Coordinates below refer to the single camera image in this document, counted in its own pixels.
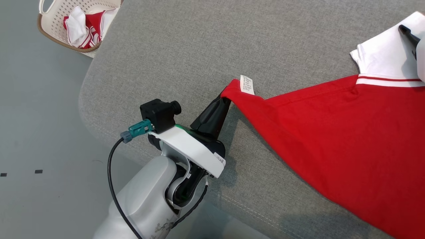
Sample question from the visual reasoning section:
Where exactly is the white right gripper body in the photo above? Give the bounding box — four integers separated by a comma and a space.
415, 36, 425, 83

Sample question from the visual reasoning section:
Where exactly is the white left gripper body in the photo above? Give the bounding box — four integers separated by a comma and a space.
148, 125, 227, 179

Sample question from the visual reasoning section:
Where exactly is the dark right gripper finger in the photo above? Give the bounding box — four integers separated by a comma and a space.
398, 24, 421, 61

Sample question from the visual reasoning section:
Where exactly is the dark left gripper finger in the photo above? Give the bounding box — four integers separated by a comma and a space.
190, 96, 226, 132
201, 98, 232, 139

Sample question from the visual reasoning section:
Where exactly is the red shirt with white sleeves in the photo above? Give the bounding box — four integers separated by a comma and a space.
221, 11, 425, 239

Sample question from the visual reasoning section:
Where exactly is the red white striped garment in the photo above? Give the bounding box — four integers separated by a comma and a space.
63, 9, 117, 49

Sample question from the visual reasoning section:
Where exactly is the white cloth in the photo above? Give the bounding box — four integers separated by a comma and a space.
64, 6, 88, 47

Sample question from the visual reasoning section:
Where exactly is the cream perforated laundry basket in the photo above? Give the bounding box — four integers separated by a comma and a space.
37, 0, 124, 59

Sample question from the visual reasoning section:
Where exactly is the teal left cable connector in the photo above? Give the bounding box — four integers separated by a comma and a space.
120, 119, 154, 144

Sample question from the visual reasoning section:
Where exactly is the black left camera cable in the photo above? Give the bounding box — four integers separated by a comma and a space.
107, 133, 143, 239

